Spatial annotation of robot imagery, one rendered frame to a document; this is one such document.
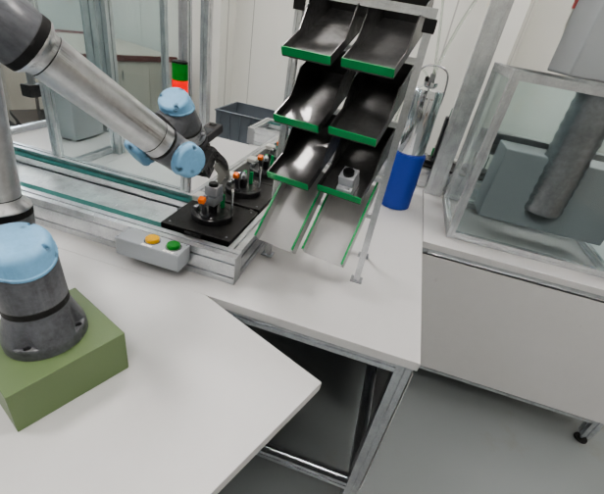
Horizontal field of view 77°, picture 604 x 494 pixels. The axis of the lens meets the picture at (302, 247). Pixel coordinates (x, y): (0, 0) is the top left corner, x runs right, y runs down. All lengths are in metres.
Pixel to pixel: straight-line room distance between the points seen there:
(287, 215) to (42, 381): 0.74
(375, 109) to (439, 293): 1.00
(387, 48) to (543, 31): 2.86
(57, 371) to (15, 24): 0.58
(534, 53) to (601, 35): 2.10
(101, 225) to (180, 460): 0.80
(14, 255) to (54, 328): 0.17
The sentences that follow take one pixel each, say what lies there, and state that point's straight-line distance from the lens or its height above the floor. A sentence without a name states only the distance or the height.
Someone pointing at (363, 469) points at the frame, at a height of 0.31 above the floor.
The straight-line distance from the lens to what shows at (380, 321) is 1.19.
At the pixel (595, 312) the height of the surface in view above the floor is 0.75.
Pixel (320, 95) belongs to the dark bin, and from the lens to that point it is 1.15.
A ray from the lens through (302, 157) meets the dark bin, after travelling 1.17.
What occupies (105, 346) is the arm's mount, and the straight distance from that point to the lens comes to 0.91.
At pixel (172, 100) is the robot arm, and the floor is 1.39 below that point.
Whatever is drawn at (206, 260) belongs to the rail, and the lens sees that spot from 1.20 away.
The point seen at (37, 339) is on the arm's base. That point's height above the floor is 1.01.
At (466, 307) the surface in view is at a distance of 1.90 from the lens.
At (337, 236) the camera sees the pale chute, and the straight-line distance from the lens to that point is 1.16.
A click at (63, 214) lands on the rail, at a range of 1.46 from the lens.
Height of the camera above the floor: 1.60
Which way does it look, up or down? 31 degrees down
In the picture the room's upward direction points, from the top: 10 degrees clockwise
